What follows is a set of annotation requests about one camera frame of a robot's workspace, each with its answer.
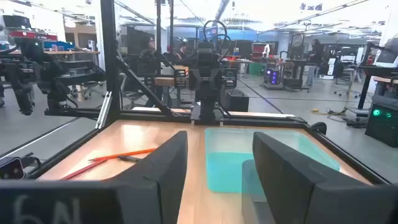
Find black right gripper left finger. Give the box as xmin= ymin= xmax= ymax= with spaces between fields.
xmin=0 ymin=130 xmax=189 ymax=224

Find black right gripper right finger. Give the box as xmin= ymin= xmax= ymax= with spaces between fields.
xmin=252 ymin=131 xmax=398 ymax=224

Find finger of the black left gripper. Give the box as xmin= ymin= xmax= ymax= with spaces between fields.
xmin=195 ymin=73 xmax=207 ymax=100
xmin=206 ymin=73 xmax=218 ymax=100

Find orange pencil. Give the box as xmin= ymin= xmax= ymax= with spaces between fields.
xmin=88 ymin=148 xmax=156 ymax=162

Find red pencil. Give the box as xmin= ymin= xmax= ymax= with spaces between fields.
xmin=60 ymin=158 xmax=109 ymax=181

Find wooden top desk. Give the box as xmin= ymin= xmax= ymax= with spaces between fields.
xmin=154 ymin=64 xmax=190 ymax=88

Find person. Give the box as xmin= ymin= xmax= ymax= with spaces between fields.
xmin=164 ymin=45 xmax=182 ymax=66
xmin=305 ymin=39 xmax=326 ymax=87
xmin=177 ymin=42 xmax=189 ymax=60
xmin=136 ymin=35 xmax=164 ymax=108

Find black computer tower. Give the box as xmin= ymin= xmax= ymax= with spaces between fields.
xmin=224 ymin=89 xmax=250 ymax=113

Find green storage bin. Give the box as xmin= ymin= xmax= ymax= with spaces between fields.
xmin=248 ymin=61 xmax=266 ymax=76

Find blue-screen monitor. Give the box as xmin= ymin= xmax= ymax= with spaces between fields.
xmin=198 ymin=26 xmax=219 ymax=42

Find red tool cabinet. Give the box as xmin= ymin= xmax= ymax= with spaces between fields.
xmin=251 ymin=42 xmax=271 ymax=62

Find grey translucent plastic bin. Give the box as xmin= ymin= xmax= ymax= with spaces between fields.
xmin=241 ymin=159 xmax=268 ymax=224

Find purple-lit computer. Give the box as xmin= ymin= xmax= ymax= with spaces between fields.
xmin=263 ymin=66 xmax=281 ymax=86

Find black standing desk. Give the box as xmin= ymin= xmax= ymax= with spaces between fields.
xmin=279 ymin=46 xmax=312 ymax=91

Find teal translucent plastic bin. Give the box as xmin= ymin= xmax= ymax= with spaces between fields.
xmin=204 ymin=127 xmax=341 ymax=194

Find office chair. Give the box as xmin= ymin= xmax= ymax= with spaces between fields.
xmin=68 ymin=80 xmax=106 ymax=101

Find green-lit black computer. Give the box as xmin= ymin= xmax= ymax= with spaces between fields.
xmin=364 ymin=94 xmax=398 ymax=149

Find black metal desk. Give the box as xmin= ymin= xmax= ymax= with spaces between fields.
xmin=356 ymin=63 xmax=398 ymax=110

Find long wooden work table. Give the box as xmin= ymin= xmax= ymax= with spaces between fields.
xmin=8 ymin=49 xmax=101 ymax=63

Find blue storage bins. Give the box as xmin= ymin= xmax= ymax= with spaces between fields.
xmin=43 ymin=40 xmax=76 ymax=52

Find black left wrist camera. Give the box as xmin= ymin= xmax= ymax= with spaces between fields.
xmin=197 ymin=42 xmax=216 ymax=68

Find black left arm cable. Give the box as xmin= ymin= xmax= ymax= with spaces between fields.
xmin=203 ymin=20 xmax=233 ymax=62

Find black frame clamp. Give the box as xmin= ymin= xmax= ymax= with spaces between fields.
xmin=309 ymin=121 xmax=328 ymax=135

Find silver frame brace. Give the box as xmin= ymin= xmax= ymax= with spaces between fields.
xmin=95 ymin=91 xmax=113 ymax=130

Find yellow extension cable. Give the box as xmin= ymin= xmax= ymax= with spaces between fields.
xmin=310 ymin=106 xmax=351 ymax=118

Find small black camera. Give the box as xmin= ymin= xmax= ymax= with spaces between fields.
xmin=0 ymin=156 xmax=25 ymax=180

